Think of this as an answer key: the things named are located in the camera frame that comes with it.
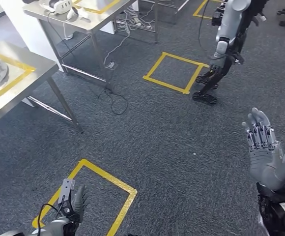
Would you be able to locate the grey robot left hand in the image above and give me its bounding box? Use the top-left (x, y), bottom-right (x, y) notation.
top-left (63, 185), bottom-right (89, 236)

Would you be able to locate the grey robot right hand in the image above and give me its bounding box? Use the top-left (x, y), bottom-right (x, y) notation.
top-left (242, 107), bottom-right (285, 192)

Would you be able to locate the steel workbench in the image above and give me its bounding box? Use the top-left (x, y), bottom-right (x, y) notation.
top-left (0, 34), bottom-right (84, 134)

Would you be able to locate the yellow tape rectangle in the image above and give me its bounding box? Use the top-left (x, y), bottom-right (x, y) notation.
top-left (0, 48), bottom-right (36, 108)

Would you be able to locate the white black humanoid robot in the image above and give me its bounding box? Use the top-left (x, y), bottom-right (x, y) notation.
top-left (192, 0), bottom-right (268, 106)

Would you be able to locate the white cabinet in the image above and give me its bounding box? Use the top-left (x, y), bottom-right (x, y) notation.
top-left (0, 0), bottom-right (64, 72)

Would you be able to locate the white VR controller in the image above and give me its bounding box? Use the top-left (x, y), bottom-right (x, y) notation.
top-left (66, 6), bottom-right (91, 23)

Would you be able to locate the white VR headset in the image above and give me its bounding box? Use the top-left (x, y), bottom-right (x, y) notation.
top-left (39, 0), bottom-right (72, 14)

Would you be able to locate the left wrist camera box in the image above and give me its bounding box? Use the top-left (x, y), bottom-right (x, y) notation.
top-left (58, 178), bottom-right (75, 216)

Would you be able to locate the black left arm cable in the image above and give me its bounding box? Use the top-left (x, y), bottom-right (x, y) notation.
top-left (37, 203), bottom-right (64, 236)

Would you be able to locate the black floor cable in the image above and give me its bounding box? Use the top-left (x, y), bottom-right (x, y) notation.
top-left (97, 70), bottom-right (129, 116)

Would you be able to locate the black hanging robot cable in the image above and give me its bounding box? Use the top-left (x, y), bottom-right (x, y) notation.
top-left (198, 0), bottom-right (228, 61)

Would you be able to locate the white floor cable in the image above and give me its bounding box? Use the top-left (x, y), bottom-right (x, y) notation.
top-left (103, 3), bottom-right (131, 66)

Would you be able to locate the steel table frame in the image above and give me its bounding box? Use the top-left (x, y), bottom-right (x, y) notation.
top-left (22, 0), bottom-right (190, 92)

